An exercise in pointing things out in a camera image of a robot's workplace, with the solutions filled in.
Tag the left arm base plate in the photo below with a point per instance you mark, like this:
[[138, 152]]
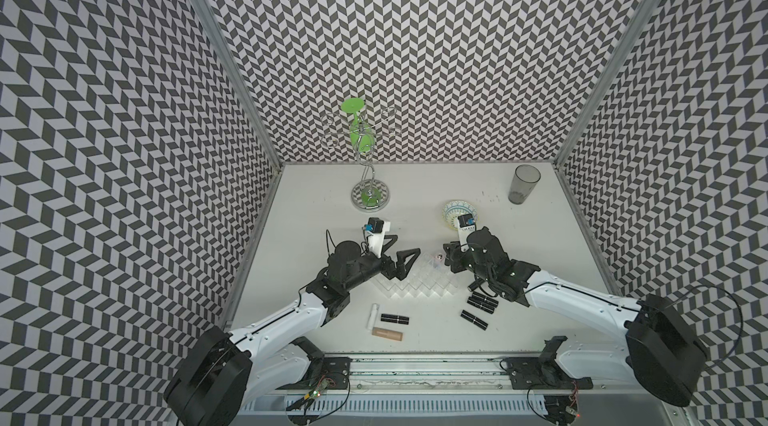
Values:
[[320, 365]]

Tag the yellow blue patterned bowl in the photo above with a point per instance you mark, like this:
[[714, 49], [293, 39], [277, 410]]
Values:
[[453, 209]]

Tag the white lip balm tube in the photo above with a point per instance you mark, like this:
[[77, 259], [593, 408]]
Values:
[[372, 317]]

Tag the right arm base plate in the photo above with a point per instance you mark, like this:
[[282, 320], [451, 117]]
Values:
[[542, 372]]

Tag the black lipstick right upper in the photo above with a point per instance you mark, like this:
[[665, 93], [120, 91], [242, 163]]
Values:
[[489, 302]]

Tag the aluminium front rail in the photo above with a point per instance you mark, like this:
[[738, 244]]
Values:
[[433, 371]]

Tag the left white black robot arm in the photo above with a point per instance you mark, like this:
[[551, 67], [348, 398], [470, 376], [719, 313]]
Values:
[[224, 370]]

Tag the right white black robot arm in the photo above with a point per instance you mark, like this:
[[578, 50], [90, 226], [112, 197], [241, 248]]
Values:
[[654, 346]]

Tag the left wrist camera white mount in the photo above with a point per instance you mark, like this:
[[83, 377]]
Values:
[[374, 233]]

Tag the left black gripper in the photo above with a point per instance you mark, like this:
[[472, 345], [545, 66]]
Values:
[[400, 270]]

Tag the clear acrylic lipstick organizer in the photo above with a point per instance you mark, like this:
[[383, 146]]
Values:
[[427, 278]]

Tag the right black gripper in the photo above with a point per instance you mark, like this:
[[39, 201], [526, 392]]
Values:
[[454, 256]]

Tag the grey ribbed drinking glass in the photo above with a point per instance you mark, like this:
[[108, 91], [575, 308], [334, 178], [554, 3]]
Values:
[[525, 179]]

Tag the chrome stand with green discs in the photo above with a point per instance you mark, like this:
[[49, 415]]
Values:
[[369, 194]]

